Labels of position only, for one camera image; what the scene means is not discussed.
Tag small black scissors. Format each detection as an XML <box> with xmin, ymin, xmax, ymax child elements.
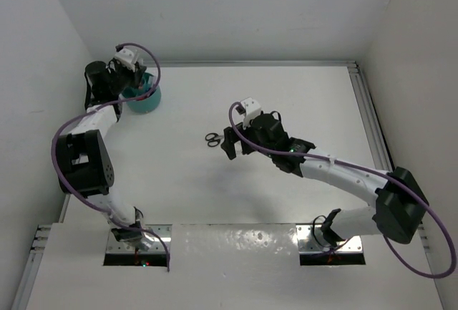
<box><xmin>205</xmin><ymin>132</ymin><xmax>224</xmax><ymax>147</ymax></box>

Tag pink highlighter pen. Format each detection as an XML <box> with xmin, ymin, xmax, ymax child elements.
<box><xmin>152</xmin><ymin>75</ymin><xmax>158</xmax><ymax>89</ymax></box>

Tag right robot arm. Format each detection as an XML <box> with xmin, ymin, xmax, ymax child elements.
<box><xmin>221</xmin><ymin>112</ymin><xmax>426</xmax><ymax>248</ymax></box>

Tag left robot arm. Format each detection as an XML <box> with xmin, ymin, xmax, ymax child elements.
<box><xmin>54</xmin><ymin>59</ymin><xmax>155</xmax><ymax>251</ymax></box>

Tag teal divided pen holder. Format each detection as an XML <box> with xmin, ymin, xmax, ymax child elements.
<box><xmin>122</xmin><ymin>72</ymin><xmax>162</xmax><ymax>114</ymax></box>

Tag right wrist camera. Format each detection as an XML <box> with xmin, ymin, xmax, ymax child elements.
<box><xmin>235</xmin><ymin>97</ymin><xmax>262</xmax><ymax>129</ymax></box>

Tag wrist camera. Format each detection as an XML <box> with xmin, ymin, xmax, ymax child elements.
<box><xmin>235</xmin><ymin>97</ymin><xmax>262</xmax><ymax>129</ymax></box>
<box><xmin>114</xmin><ymin>47</ymin><xmax>142</xmax><ymax>72</ymax></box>

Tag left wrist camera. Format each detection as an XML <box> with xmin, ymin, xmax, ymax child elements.
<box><xmin>114</xmin><ymin>47</ymin><xmax>142</xmax><ymax>72</ymax></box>

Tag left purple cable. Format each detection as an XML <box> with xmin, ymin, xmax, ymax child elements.
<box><xmin>52</xmin><ymin>42</ymin><xmax>170</xmax><ymax>271</ymax></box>

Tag purple cable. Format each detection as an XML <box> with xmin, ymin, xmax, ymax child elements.
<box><xmin>228</xmin><ymin>101</ymin><xmax>457</xmax><ymax>278</ymax></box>
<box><xmin>52</xmin><ymin>42</ymin><xmax>170</xmax><ymax>271</ymax></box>

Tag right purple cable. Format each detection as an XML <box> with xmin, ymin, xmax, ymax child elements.
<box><xmin>228</xmin><ymin>101</ymin><xmax>457</xmax><ymax>278</ymax></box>

